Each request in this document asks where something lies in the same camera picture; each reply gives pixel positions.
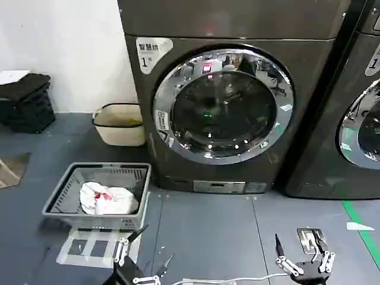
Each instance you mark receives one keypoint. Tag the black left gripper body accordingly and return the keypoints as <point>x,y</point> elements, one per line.
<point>127,273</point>

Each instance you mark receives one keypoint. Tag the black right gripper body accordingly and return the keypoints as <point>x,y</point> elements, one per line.
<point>308,274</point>

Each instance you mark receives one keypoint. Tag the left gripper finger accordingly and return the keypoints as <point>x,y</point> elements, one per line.
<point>164,265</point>
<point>120,250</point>

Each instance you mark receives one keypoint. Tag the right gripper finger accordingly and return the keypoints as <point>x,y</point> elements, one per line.
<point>324,261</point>
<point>289,264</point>

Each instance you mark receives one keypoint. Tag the silver metal floor plate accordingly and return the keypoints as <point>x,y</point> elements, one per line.
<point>304,237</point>

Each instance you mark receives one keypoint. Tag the white floor marker sheet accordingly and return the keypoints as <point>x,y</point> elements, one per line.
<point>89,234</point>

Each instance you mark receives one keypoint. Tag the grey plastic laundry basket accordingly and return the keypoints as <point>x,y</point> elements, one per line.
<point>89,221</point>

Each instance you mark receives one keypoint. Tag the white floor tag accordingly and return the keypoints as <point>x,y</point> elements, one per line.
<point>357,226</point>

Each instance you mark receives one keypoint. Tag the green floor tape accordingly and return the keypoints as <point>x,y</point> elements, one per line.
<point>360,225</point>

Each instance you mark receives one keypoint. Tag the white cloth with red print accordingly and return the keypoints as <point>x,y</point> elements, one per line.
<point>112,199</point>

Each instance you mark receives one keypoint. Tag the grey dryer partly seen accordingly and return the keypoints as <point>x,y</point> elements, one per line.
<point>326,163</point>

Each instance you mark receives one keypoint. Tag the cream laundry basket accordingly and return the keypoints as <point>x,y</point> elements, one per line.
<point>121,133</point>

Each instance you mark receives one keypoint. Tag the round glass dryer door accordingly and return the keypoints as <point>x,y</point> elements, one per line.
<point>368,133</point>
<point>222,104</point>

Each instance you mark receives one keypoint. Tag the brown cardboard piece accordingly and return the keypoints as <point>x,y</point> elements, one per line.
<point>12,169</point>

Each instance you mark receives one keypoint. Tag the grey dryer with label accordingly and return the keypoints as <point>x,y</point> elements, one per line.
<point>302,89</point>

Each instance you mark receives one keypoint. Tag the black stacked crates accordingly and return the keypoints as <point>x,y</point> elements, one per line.
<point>26,104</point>

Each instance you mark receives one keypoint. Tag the white flat sheet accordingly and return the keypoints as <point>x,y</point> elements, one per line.
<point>13,76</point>

